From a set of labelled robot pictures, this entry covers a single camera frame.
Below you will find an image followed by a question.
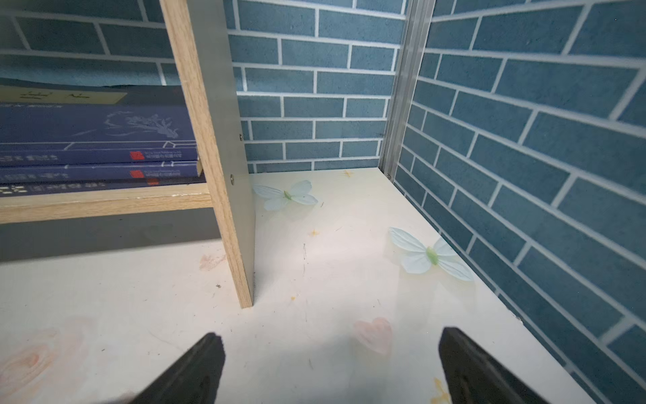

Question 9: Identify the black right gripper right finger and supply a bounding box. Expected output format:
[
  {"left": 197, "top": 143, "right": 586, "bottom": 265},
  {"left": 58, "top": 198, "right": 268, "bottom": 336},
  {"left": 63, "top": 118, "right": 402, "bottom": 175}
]
[{"left": 438, "top": 328, "right": 548, "bottom": 404}]

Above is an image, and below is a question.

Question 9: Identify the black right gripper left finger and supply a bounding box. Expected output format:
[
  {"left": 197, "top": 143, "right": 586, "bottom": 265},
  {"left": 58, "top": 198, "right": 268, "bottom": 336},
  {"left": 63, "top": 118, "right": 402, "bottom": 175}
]
[{"left": 131, "top": 333, "right": 225, "bottom": 404}]

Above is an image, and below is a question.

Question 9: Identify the light wooden bookshelf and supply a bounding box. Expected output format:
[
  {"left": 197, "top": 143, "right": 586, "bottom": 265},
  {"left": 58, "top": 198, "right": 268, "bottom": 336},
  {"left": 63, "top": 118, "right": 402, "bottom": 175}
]
[{"left": 1, "top": 1, "right": 255, "bottom": 308}]

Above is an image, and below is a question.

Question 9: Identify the middle blue book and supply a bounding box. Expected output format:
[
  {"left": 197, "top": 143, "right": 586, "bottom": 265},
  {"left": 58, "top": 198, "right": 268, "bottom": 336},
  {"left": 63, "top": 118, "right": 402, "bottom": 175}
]
[{"left": 1, "top": 160, "right": 203, "bottom": 183}]

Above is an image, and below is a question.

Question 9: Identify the blue book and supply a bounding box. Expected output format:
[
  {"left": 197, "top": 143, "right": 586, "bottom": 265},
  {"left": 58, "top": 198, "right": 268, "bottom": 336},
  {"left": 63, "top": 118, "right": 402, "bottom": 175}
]
[
  {"left": 1, "top": 104, "right": 198, "bottom": 167},
  {"left": 1, "top": 160, "right": 203, "bottom": 183}
]

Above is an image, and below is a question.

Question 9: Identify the bottom dark book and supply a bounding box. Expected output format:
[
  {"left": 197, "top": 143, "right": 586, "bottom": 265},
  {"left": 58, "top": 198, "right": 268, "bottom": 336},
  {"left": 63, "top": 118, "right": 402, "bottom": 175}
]
[{"left": 1, "top": 175, "right": 206, "bottom": 198}]

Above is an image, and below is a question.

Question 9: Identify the top blue book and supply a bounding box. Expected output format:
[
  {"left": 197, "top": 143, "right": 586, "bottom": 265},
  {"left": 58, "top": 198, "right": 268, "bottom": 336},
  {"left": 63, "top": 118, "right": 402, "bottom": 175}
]
[{"left": 1, "top": 104, "right": 198, "bottom": 167}]

